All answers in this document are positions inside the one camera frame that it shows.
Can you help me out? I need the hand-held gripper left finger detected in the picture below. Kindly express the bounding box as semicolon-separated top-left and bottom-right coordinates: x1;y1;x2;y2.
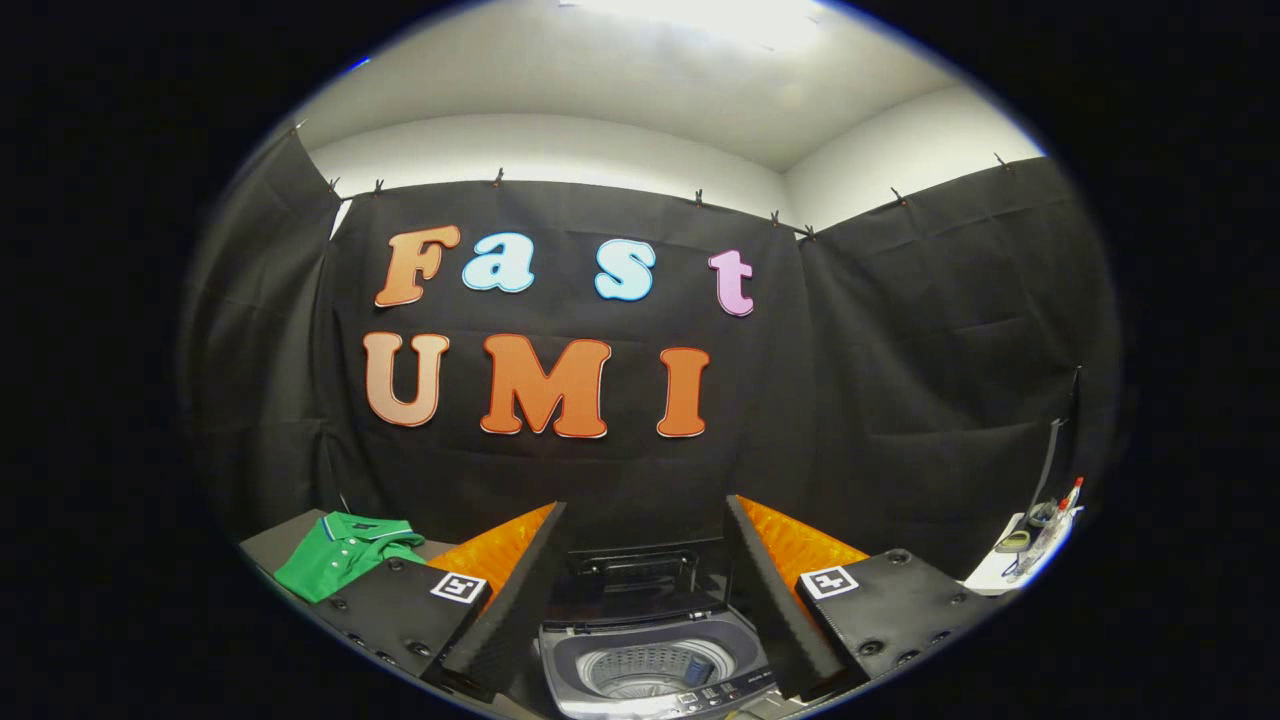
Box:
318;502;569;701

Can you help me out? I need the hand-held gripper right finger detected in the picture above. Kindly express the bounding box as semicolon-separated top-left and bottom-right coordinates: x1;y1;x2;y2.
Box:
726;494;1001;701

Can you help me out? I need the grey washing machine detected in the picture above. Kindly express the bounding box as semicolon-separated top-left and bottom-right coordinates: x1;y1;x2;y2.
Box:
538;605;783;719

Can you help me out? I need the green polo shirt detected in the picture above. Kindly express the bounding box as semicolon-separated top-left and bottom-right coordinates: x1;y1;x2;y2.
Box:
273;511;426;604

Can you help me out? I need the white side table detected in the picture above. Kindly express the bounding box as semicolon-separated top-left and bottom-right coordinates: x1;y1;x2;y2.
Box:
962;510;1081;596

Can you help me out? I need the grey cabinet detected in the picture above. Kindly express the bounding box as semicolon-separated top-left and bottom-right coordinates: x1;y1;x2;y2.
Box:
240;508;456;601

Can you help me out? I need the clear bottle with red cap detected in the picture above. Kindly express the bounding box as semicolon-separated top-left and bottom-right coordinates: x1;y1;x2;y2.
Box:
1028;477;1086;566

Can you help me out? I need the dark metal stand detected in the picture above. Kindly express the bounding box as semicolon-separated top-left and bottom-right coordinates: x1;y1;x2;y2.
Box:
1025;365;1083;521

